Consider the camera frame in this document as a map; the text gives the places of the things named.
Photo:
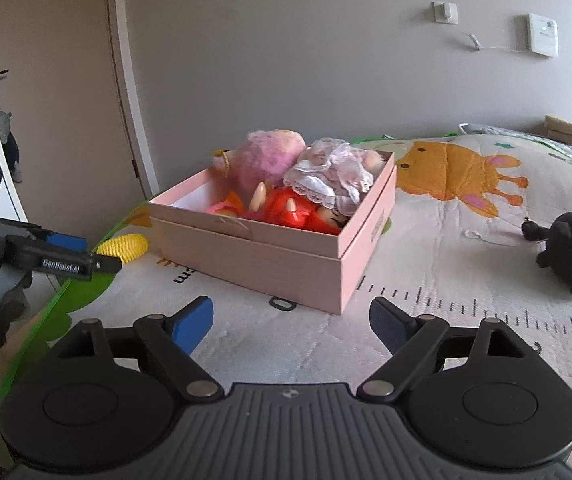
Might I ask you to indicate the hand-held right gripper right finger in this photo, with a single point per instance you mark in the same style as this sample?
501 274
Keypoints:
388 327

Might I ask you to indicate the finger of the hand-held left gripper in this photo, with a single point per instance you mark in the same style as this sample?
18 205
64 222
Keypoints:
68 241
65 263

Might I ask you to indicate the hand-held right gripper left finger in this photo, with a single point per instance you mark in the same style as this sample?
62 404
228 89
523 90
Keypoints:
193 327

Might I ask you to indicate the yellow toy corn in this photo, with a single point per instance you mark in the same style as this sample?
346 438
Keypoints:
123 247

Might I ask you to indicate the pink cardboard box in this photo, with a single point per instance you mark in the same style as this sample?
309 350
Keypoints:
266 260

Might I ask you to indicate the pink plastic toy strainer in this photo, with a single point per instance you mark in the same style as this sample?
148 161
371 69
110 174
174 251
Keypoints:
218 209

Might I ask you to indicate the red orange plastic toy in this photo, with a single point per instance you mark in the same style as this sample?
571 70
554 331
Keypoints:
286 205

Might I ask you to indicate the white pink lace doll dress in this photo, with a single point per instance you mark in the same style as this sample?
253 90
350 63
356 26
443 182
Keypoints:
331 175

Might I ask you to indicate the doll with pink hair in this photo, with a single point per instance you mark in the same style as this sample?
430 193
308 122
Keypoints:
271 155

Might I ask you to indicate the hanging grey blue clothes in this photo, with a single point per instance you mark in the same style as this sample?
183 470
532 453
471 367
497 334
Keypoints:
10 147

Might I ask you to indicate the printed play mat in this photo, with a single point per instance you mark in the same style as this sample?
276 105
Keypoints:
466 285

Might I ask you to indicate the white door frame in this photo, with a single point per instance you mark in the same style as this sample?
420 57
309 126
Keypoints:
130 110

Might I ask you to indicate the white wall switch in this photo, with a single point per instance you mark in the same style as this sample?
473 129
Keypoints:
445 12

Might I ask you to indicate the white wall thermostat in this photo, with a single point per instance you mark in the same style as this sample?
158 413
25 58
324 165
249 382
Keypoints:
542 35

